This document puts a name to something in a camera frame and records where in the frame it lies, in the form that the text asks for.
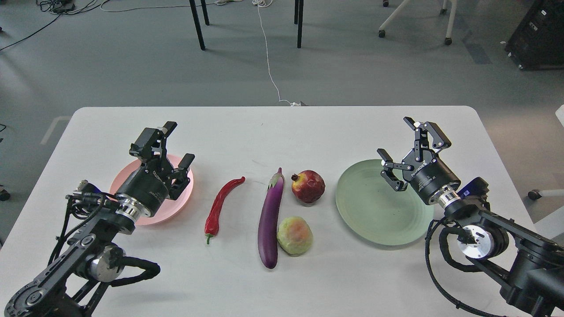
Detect white cable on floor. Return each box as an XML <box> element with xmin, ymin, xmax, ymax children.
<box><xmin>252</xmin><ymin>0</ymin><xmax>307</xmax><ymax>107</ymax></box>

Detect white chair base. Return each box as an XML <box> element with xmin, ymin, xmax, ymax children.
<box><xmin>376</xmin><ymin>0</ymin><xmax>459</xmax><ymax>47</ymax></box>

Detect purple eggplant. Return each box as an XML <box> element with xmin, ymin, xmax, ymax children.
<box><xmin>257</xmin><ymin>168</ymin><xmax>285</xmax><ymax>269</ymax></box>

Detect black equipment case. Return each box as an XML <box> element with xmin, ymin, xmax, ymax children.
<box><xmin>505</xmin><ymin>0</ymin><xmax>564</xmax><ymax>70</ymax></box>

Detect chair caster right edge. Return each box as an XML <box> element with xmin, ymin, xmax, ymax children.
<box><xmin>527</xmin><ymin>189</ymin><xmax>564</xmax><ymax>200</ymax></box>

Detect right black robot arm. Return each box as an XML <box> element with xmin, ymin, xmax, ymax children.
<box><xmin>377</xmin><ymin>117</ymin><xmax>564</xmax><ymax>317</ymax></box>

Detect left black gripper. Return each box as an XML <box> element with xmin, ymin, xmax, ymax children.
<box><xmin>115</xmin><ymin>122</ymin><xmax>196</xmax><ymax>217</ymax></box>

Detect red chili pepper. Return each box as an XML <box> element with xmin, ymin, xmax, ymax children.
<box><xmin>204</xmin><ymin>176</ymin><xmax>246</xmax><ymax>245</ymax></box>

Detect green plate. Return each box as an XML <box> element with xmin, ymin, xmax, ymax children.
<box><xmin>336</xmin><ymin>160</ymin><xmax>434</xmax><ymax>247</ymax></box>

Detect black cables on floor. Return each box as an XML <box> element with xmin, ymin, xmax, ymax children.
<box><xmin>0</xmin><ymin>0</ymin><xmax>111</xmax><ymax>51</ymax></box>

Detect red pomegranate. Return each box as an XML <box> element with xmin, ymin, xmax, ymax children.
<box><xmin>290</xmin><ymin>170</ymin><xmax>326</xmax><ymax>203</ymax></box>

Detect pink plate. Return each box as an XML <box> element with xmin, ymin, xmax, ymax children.
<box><xmin>109</xmin><ymin>154</ymin><xmax>195</xmax><ymax>226</ymax></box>

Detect green yellow peach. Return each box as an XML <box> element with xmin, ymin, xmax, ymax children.
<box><xmin>277</xmin><ymin>216</ymin><xmax>313</xmax><ymax>256</ymax></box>

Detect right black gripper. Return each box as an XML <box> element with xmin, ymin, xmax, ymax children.
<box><xmin>377</xmin><ymin>117</ymin><xmax>461</xmax><ymax>205</ymax></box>

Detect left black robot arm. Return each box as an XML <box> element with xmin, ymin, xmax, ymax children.
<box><xmin>4</xmin><ymin>121</ymin><xmax>195</xmax><ymax>317</ymax></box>

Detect black table legs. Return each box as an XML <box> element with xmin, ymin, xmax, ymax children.
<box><xmin>189</xmin><ymin>0</ymin><xmax>304</xmax><ymax>51</ymax></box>

